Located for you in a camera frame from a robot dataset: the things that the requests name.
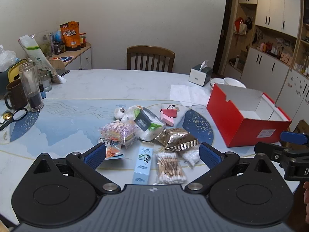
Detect small drinking glass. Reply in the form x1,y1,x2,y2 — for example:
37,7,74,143
39,71,52,93

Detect white plush with pin badge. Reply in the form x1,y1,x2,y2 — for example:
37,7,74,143
114,107,128,120

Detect person's right hand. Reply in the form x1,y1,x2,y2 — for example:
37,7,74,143
303,181,309,224

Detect white bowl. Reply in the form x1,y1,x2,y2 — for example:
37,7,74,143
223,77,247,89

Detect silver chicken sausage packet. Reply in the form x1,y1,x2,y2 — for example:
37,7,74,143
98,137,125,160

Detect white wipes pack grey label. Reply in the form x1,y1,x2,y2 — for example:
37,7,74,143
121,105,166,141

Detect orange snack bag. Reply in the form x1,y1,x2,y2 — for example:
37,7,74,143
60,21,81,52

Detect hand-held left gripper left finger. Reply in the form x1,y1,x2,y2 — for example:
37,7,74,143
32,142,121,195

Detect green white tissue box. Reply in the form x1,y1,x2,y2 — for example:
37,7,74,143
189,60,214,87

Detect red cardboard box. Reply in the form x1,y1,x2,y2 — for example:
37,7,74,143
206,83,292,148

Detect row of shelf knickknacks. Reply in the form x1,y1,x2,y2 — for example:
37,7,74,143
252,37,294,64

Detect black scissors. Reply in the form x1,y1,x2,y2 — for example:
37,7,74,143
0,108,29,132

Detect crumpled clear plastic bag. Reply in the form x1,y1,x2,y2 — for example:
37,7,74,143
0,45,17,72

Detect gold snack packet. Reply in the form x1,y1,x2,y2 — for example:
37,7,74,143
154,128,199,153

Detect dark wooden door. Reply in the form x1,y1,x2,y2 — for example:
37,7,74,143
214,0,239,75

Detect purple snack packet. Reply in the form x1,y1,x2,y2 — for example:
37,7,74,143
100,121,139,149

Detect light wooden board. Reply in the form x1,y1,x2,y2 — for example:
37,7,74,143
47,59,65,70

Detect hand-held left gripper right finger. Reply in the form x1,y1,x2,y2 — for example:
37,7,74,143
185,142,276,195

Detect white upper wall cabinet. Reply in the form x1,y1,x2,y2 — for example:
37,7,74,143
239,0,305,38

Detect sticker covered white cabinet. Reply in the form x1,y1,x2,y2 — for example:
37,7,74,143
275,69,309,126

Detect yellow rimmed dark container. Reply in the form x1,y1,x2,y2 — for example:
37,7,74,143
7,58,28,83

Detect white double-door cabinet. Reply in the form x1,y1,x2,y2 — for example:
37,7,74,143
241,47,290,102

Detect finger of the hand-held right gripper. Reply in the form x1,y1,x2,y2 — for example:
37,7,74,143
254,142,309,161
280,131,309,148

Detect salmon pink binder clip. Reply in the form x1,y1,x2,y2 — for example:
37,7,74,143
160,108,178,119

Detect row of bottles and jars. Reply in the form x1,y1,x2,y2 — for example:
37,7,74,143
293,53,309,76

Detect tall clear glass bottle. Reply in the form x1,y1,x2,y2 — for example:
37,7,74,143
19,61,44,112

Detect white paper towel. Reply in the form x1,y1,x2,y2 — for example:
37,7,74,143
170,84,213,107

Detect white side cabinet wooden top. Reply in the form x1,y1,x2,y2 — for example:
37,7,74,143
47,42,92,70

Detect brown mug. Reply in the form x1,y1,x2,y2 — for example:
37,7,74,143
3,79,28,110

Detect brown cardboard carton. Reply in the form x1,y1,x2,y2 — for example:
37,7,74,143
292,119,309,136

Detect large pink binder clip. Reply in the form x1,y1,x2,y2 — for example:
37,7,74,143
161,104,181,126

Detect brown wooden slatted chair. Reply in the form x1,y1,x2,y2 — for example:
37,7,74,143
127,45,176,73

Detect cotton swab pack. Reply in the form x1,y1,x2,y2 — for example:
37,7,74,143
154,152,187,184

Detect red white tote bag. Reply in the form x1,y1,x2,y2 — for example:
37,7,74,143
234,17,247,35

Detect white green plastic food bag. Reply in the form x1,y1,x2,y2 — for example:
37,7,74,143
19,34,64,84

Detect light blue slim box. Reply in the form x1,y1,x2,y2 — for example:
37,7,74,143
132,146,154,184

